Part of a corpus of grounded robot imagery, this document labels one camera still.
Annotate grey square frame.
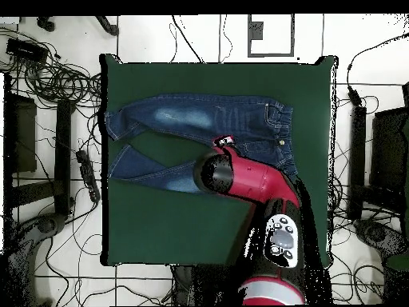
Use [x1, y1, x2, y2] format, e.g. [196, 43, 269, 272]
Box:
[247, 14, 296, 58]

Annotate black cabinet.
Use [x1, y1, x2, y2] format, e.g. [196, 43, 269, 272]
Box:
[370, 82, 409, 212]

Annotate black electronics box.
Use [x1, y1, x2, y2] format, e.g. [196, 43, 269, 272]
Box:
[5, 38, 50, 63]

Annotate blue denim jeans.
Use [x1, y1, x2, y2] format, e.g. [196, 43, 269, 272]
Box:
[104, 92, 300, 194]

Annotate black upright bar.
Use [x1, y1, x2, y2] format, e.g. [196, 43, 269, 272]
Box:
[347, 106, 367, 221]

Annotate black metal column stand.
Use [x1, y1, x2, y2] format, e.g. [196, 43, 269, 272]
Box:
[172, 264, 239, 306]

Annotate black power strip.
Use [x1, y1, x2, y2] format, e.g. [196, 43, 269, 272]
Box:
[75, 149, 101, 203]

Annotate dark green table cloth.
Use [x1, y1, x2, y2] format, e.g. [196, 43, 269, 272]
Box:
[99, 54, 339, 268]

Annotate black frame stand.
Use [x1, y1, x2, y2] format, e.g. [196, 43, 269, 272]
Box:
[2, 73, 76, 221]

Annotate black stand foot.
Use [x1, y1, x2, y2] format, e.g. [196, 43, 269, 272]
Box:
[37, 15, 56, 33]
[93, 15, 120, 37]

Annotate black power adapter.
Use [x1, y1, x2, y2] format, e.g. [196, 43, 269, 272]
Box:
[347, 85, 364, 107]

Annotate black cable tangle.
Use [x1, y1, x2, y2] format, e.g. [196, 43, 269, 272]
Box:
[0, 27, 103, 108]

